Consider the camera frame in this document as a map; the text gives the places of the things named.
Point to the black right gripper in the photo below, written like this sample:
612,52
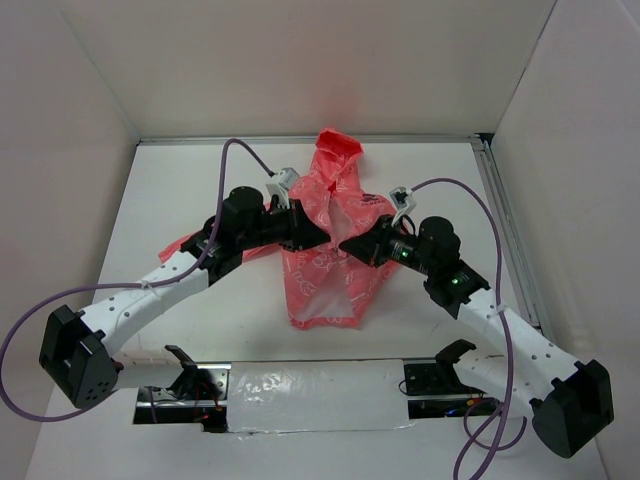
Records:
371,246

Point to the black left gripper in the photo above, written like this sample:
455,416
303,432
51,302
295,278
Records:
302,232

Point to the pink hooded kids jacket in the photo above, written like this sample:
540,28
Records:
325,286

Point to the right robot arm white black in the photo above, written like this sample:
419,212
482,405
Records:
568,402

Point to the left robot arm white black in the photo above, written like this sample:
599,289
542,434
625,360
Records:
79,347

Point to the white taped cover panel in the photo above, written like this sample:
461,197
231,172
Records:
316,396

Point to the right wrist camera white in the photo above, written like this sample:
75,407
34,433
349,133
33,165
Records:
402,198

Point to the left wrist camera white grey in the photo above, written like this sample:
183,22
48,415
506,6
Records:
280,183

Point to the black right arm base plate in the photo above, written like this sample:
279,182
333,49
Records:
434,390

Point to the aluminium frame rail right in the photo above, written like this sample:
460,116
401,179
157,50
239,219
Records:
527,294

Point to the aluminium frame rail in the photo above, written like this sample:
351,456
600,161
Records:
527,294
225,140

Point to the aluminium frame rail back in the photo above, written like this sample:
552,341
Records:
225,140

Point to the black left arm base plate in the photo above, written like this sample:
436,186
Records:
189,392

